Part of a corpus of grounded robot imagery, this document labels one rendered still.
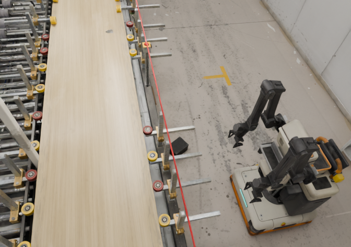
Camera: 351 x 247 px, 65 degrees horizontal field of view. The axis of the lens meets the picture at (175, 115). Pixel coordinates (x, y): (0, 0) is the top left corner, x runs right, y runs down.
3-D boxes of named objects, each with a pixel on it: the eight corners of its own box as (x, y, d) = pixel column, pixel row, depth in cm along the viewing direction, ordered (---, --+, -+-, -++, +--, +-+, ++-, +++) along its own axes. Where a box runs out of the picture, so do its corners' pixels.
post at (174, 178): (173, 196, 218) (177, 167, 180) (174, 200, 216) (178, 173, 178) (168, 196, 217) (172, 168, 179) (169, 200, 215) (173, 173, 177)
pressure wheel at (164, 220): (163, 232, 192) (164, 227, 182) (155, 224, 195) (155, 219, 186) (172, 224, 195) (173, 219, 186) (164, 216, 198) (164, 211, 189)
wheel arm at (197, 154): (200, 153, 234) (201, 150, 231) (201, 156, 232) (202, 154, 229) (149, 161, 226) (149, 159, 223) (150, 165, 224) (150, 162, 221)
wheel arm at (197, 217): (218, 211, 205) (219, 209, 201) (220, 216, 203) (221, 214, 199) (160, 223, 197) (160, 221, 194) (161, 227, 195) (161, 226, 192)
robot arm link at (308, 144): (325, 146, 142) (315, 131, 148) (300, 153, 141) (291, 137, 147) (303, 180, 178) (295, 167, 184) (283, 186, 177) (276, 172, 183)
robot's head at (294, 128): (303, 124, 195) (296, 116, 185) (318, 149, 183) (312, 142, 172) (284, 133, 201) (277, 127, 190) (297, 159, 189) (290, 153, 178)
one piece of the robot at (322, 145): (308, 148, 250) (329, 133, 235) (329, 184, 229) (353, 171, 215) (301, 146, 244) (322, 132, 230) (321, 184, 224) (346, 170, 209)
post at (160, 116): (161, 143, 249) (163, 110, 211) (162, 146, 247) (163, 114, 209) (157, 143, 248) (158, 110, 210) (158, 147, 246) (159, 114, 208)
